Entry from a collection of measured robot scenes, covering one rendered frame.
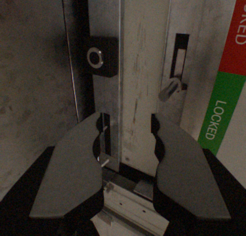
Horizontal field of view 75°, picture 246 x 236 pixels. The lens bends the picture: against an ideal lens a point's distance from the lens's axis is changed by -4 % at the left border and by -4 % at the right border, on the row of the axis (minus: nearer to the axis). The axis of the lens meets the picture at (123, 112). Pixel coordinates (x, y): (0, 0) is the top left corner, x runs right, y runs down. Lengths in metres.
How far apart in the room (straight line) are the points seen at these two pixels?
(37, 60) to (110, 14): 0.12
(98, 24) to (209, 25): 0.17
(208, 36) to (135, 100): 0.16
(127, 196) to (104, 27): 0.35
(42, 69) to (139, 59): 0.15
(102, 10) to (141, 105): 0.16
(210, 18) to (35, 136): 0.28
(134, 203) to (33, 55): 0.35
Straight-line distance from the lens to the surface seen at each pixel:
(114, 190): 0.44
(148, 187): 0.40
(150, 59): 0.27
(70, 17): 0.31
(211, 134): 0.29
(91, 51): 0.28
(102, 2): 0.29
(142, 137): 0.34
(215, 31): 0.21
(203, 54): 0.21
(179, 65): 0.27
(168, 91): 0.22
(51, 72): 0.29
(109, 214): 0.51
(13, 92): 0.26
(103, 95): 0.32
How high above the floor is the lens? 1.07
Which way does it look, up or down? 26 degrees down
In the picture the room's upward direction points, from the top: 107 degrees clockwise
